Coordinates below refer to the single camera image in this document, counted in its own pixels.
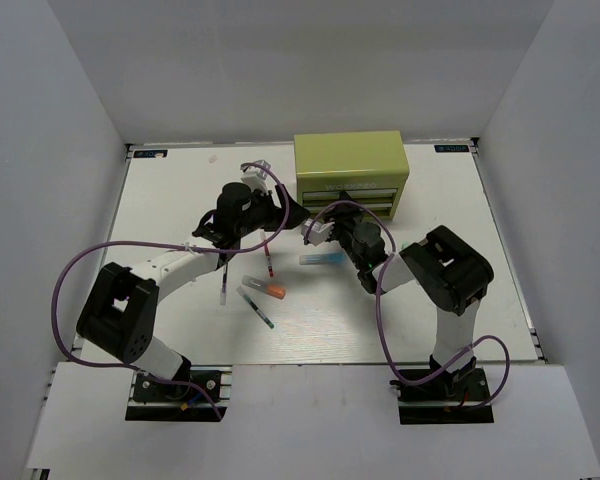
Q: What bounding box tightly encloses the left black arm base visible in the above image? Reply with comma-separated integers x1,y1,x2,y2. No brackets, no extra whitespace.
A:
125,366,233,423

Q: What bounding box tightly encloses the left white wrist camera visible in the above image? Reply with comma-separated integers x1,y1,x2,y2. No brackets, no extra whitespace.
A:
241,159,270,193

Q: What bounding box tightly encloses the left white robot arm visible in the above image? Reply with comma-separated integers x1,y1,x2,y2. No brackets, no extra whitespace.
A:
76,182,310,399

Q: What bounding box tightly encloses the green pen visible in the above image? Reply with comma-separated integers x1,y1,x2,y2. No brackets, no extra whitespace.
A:
236,287,275,329

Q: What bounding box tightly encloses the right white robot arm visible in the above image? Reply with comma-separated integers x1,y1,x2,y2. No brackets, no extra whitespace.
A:
306,192,494,399

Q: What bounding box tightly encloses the red pen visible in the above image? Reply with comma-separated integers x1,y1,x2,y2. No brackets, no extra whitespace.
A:
260,231,274,278

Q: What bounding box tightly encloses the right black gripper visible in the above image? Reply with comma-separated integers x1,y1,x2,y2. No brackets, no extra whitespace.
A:
322,189,367,270

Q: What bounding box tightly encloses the blue pen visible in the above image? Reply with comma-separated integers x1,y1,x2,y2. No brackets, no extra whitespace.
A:
219,263,229,306

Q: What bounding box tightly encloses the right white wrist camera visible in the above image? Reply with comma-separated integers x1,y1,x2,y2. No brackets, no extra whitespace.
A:
301,219,334,246

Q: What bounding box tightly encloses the green metal drawer toolbox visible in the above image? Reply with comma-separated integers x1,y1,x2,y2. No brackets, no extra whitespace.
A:
294,131,410,220

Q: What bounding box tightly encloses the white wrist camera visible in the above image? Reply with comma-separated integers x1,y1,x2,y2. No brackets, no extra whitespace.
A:
241,159,270,193
301,219,334,246

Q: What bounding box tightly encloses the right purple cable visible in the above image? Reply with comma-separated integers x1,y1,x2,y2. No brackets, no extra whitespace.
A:
302,200,511,414

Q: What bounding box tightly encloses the orange capped highlighter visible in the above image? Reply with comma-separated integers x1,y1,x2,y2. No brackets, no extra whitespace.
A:
242,275,286,300

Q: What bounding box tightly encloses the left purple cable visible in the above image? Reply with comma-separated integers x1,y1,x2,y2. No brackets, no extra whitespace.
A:
53,160,286,420

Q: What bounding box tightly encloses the blue capped highlighter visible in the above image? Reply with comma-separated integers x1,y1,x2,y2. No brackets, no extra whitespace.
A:
299,252,344,266

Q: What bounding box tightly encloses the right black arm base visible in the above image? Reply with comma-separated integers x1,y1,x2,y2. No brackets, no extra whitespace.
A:
389,368,494,425

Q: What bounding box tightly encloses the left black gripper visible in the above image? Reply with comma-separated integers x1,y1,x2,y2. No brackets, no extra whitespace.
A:
236,185,310,238

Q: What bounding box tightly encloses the purple cable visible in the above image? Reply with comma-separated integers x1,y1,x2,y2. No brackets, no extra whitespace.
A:
53,160,286,420
302,200,511,414

